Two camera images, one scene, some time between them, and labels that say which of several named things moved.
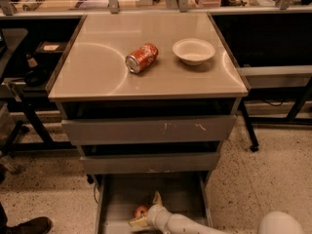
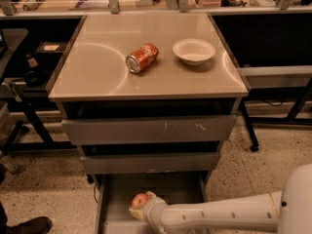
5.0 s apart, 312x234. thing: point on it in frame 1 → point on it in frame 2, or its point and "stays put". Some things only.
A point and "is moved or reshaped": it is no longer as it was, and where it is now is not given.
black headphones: x=36 y=77 stays put
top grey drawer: x=216 y=130 stays put
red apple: x=140 y=211 is moved or reshaped
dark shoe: x=37 y=225 stays put
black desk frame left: x=42 y=56 stays put
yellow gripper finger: x=140 y=222 → x=137 y=213
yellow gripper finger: x=157 y=199 → x=151 y=195
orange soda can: x=141 y=58 stays put
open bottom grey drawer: x=117 y=195 stays put
